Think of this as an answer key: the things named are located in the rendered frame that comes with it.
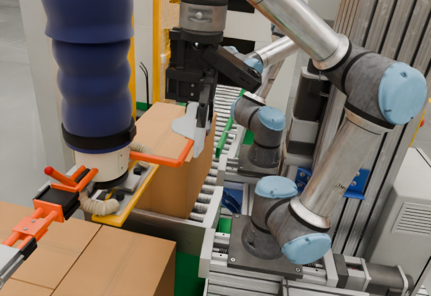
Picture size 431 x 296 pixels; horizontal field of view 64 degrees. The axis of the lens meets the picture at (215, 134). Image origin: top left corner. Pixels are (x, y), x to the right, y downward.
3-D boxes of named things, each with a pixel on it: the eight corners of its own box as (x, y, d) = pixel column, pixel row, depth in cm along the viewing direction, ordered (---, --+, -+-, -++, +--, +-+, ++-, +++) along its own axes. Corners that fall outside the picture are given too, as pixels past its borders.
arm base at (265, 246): (287, 227, 115) (292, 204, 110) (290, 263, 102) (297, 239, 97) (242, 221, 116) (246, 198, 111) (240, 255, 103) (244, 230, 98)
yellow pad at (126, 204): (136, 163, 138) (135, 153, 135) (159, 168, 136) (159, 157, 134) (91, 221, 109) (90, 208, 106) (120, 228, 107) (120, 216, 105)
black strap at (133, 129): (86, 112, 124) (86, 102, 122) (147, 123, 121) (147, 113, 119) (47, 142, 105) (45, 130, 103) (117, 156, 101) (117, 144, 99)
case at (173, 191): (156, 154, 238) (156, 101, 219) (211, 165, 232) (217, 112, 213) (115, 208, 186) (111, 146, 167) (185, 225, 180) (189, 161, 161)
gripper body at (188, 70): (174, 87, 65) (176, 22, 60) (219, 93, 65) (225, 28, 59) (164, 103, 59) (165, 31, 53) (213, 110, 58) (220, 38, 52)
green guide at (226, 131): (245, 84, 379) (246, 76, 375) (254, 85, 377) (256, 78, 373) (214, 157, 240) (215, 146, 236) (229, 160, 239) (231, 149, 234)
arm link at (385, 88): (290, 232, 101) (391, 58, 82) (319, 272, 89) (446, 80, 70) (257, 229, 96) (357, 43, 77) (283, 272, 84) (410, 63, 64)
